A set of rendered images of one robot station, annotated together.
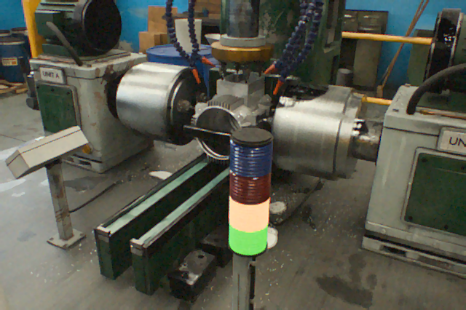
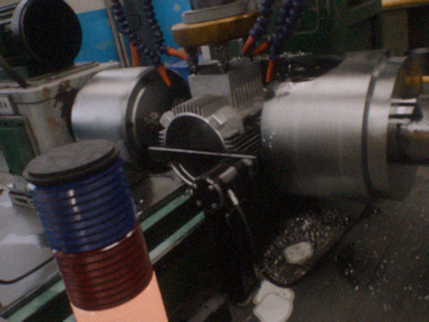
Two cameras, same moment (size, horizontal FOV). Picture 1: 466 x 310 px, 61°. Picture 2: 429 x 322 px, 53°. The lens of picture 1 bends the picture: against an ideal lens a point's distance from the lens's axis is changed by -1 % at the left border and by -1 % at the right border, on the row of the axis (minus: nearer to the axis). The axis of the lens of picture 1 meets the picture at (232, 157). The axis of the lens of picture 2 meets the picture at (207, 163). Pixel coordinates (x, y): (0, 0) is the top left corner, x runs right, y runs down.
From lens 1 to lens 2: 0.36 m
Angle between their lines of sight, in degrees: 13
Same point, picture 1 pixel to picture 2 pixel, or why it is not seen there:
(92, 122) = not seen: hidden behind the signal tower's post
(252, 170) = (70, 237)
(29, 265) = not seen: outside the picture
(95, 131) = not seen: hidden behind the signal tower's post
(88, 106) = (44, 138)
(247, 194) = (80, 289)
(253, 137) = (65, 161)
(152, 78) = (107, 88)
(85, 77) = (32, 101)
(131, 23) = (170, 41)
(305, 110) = (306, 98)
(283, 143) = (281, 156)
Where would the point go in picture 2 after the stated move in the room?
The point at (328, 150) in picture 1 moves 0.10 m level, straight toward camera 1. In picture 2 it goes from (352, 159) to (341, 191)
